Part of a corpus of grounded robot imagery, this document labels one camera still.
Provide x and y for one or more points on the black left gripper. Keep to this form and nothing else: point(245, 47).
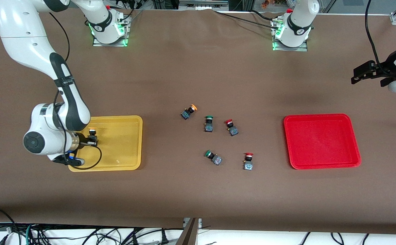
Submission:
point(380, 68)

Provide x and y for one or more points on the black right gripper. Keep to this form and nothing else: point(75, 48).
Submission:
point(83, 140)

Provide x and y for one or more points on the yellow push button switch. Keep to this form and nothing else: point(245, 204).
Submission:
point(91, 130)
point(185, 114)

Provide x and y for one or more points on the red push button switch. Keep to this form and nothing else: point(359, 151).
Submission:
point(232, 130)
point(248, 165)

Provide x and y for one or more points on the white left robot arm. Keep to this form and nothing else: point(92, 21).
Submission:
point(298, 23)

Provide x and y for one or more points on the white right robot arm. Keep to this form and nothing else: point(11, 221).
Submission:
point(24, 41)

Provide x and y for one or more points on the yellow plastic tray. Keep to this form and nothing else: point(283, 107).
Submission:
point(123, 143)

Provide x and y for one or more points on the red plastic tray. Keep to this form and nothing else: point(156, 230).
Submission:
point(322, 141)

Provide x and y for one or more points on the brown table cover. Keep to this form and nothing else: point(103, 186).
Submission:
point(198, 190)

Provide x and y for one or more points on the grey metal equipment box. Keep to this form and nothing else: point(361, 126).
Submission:
point(203, 4)

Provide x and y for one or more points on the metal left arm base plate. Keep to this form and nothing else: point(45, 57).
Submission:
point(303, 48)

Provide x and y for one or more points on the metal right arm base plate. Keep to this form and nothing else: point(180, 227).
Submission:
point(97, 44)

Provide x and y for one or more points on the green push button switch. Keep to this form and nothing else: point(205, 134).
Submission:
point(216, 159)
point(208, 126)

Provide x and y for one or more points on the brown table support post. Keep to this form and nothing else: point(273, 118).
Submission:
point(189, 234)

